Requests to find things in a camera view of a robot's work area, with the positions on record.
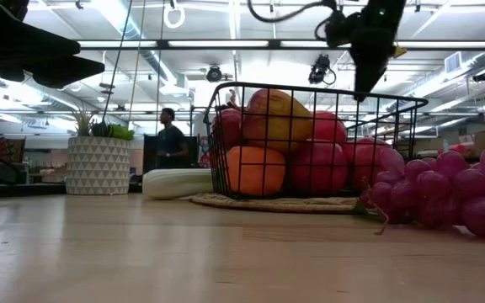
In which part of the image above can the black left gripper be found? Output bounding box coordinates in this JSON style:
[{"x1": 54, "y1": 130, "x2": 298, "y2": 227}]
[{"x1": 0, "y1": 0, "x2": 105, "y2": 89}]

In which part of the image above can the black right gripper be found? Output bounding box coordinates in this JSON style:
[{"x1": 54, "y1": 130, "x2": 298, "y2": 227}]
[{"x1": 326, "y1": 0, "x2": 408, "y2": 101}]

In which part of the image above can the black wire basket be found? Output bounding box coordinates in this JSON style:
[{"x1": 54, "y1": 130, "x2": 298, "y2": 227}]
[{"x1": 203, "y1": 82, "x2": 429, "y2": 199}]

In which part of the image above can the red apple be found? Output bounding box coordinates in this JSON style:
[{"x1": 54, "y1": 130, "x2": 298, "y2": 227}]
[
  {"x1": 290, "y1": 141, "x2": 349, "y2": 195},
  {"x1": 309, "y1": 109, "x2": 349, "y2": 144},
  {"x1": 343, "y1": 138, "x2": 391, "y2": 193}
]

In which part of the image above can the red-yellow apple with stem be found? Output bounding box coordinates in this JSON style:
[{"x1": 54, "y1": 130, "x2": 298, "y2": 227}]
[{"x1": 242, "y1": 88, "x2": 315, "y2": 153}]

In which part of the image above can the purple grape bunch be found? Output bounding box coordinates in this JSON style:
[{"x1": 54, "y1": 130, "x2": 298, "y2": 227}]
[{"x1": 358, "y1": 145, "x2": 485, "y2": 237}]

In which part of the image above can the orange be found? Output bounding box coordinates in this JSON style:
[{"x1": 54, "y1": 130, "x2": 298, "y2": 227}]
[{"x1": 225, "y1": 146, "x2": 286, "y2": 197}]

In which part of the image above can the white and green leek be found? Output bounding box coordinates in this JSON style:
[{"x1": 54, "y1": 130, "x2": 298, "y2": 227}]
[{"x1": 141, "y1": 167, "x2": 215, "y2": 200}]

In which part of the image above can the red patterned tapestry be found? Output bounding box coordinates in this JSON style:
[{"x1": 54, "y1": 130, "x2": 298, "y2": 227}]
[{"x1": 0, "y1": 136, "x2": 27, "y2": 176}]

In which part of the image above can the green artificial plant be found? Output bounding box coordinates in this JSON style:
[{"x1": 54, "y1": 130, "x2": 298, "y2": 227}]
[{"x1": 72, "y1": 108, "x2": 136, "y2": 142}]

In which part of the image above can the white triangle-patterned plant pot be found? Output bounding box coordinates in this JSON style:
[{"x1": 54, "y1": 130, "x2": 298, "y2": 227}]
[{"x1": 66, "y1": 135, "x2": 132, "y2": 196}]

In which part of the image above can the person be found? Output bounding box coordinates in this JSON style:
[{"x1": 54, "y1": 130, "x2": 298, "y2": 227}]
[{"x1": 156, "y1": 107, "x2": 189, "y2": 170}]

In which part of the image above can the black overhead camera with cable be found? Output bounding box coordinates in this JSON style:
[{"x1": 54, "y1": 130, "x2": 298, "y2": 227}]
[{"x1": 307, "y1": 53, "x2": 338, "y2": 86}]

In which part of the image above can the thin black hanging cable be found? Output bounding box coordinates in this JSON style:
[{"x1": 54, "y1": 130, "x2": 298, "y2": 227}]
[{"x1": 101, "y1": 0, "x2": 134, "y2": 125}]

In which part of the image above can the silver ventilation duct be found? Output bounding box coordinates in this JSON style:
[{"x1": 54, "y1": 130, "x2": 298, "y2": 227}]
[{"x1": 93, "y1": 0, "x2": 193, "y2": 96}]

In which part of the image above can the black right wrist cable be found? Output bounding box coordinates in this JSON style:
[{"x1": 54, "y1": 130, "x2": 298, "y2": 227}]
[{"x1": 246, "y1": 0, "x2": 340, "y2": 41}]

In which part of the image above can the white hanging ring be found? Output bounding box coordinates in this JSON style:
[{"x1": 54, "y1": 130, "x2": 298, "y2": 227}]
[{"x1": 163, "y1": 3, "x2": 186, "y2": 30}]

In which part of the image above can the wire fruit basket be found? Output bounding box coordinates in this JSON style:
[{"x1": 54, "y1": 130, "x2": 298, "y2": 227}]
[{"x1": 189, "y1": 192, "x2": 368, "y2": 215}]

